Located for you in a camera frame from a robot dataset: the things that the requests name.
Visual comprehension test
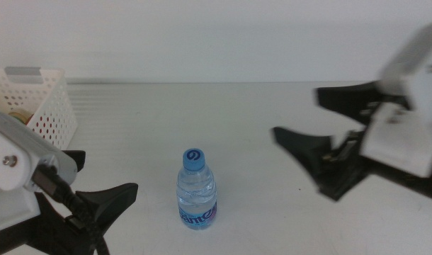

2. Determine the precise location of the yellow liquid bottle green label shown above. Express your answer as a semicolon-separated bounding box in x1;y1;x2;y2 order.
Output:
7;110;35;125

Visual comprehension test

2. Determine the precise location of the small water bottle blue cap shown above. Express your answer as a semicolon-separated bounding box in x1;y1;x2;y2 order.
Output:
176;147;218;231

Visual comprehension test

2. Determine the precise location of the white perforated plastic basket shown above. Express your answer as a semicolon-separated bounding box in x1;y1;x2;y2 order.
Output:
0;67;78;150

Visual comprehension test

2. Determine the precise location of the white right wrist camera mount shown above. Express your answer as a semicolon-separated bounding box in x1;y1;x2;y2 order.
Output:
359;21;432;179

